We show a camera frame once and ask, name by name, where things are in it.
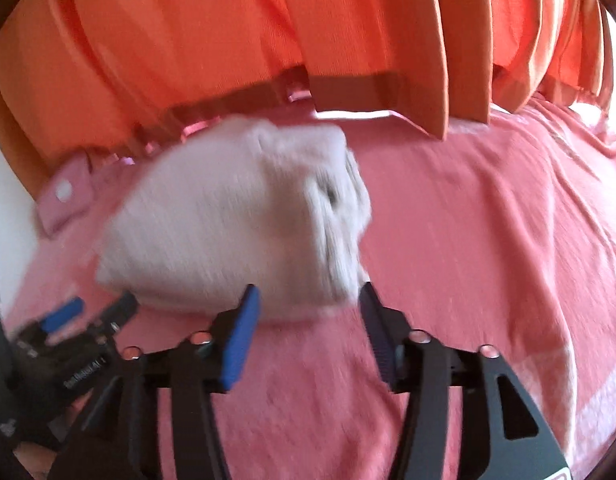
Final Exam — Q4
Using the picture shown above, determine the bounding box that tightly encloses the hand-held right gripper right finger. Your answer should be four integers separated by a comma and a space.
358, 281, 573, 480

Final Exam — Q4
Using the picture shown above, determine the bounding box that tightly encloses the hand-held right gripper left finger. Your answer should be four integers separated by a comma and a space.
48, 284, 263, 480

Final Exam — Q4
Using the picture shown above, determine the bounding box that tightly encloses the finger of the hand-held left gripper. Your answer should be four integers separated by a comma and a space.
39, 296, 87, 335
99, 291, 140, 336

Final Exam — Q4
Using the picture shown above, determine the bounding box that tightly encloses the white small garment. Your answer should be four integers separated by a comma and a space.
95, 114, 373, 322

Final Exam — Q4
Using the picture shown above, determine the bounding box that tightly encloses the pink flap with white button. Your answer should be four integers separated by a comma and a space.
35, 151, 96, 236

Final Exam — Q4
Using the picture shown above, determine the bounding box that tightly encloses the pink bed sheet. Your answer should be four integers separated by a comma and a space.
2, 95, 616, 480

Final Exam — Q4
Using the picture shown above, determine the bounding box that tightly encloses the shiny pink trim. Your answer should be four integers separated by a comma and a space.
115, 112, 223, 166

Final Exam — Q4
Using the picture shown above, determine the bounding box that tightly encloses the orange curtain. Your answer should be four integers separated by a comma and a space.
0, 0, 616, 196

